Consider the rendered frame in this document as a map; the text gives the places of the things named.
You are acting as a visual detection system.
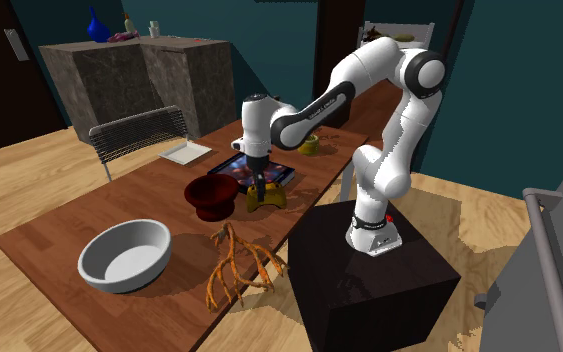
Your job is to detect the book with colourful cover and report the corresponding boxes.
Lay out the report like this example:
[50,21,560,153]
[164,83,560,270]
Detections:
[207,151,296,189]

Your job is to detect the yellow game controller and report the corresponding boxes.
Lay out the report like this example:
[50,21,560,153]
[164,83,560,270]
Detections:
[246,182,288,214]

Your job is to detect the dark red bowl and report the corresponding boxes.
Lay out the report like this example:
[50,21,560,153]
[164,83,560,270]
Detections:
[183,173,241,223]

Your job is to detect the yellow green cup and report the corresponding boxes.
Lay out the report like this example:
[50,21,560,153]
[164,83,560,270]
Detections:
[297,133,321,157]

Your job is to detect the white square tray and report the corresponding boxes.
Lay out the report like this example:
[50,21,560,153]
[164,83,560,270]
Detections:
[157,140,213,166]

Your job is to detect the orange branched root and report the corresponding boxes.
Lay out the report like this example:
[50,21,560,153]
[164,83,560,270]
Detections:
[205,221,289,314]

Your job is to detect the chair with black mesh back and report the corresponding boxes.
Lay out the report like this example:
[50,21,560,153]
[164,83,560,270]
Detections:
[88,105,190,183]

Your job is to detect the brown wooden table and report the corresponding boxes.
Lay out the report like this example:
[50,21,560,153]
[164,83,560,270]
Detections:
[0,118,371,352]

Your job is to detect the grey white bowl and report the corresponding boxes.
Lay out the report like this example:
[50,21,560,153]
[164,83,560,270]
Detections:
[77,218,173,295]

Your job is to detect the dark stone cabinet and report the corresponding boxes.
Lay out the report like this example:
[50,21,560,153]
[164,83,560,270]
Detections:
[38,5,238,145]

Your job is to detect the black robot stand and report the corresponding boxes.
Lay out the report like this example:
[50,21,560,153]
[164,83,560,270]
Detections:
[287,199,462,352]

